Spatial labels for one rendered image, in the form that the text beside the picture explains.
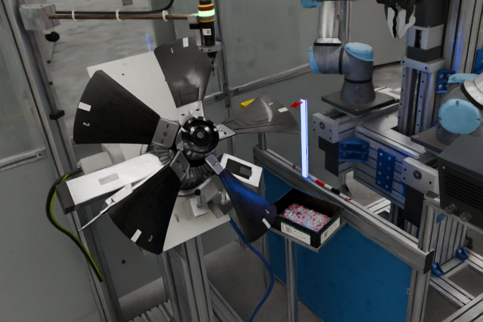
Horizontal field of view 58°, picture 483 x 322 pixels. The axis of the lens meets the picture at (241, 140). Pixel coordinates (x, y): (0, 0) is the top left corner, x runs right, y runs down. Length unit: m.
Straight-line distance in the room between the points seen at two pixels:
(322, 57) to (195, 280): 1.04
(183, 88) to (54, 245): 1.10
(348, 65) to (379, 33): 3.50
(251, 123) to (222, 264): 1.37
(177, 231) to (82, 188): 0.35
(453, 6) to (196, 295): 1.43
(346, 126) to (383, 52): 3.62
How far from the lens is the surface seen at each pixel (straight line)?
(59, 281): 2.35
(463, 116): 1.45
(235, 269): 2.60
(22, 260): 2.23
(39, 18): 1.61
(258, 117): 1.46
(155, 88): 1.65
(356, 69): 1.89
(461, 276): 2.38
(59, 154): 1.84
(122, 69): 1.66
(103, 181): 1.39
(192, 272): 1.76
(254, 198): 1.41
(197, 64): 1.44
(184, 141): 1.29
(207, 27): 1.28
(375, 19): 5.30
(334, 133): 1.87
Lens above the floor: 1.80
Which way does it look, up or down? 28 degrees down
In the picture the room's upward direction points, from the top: 5 degrees counter-clockwise
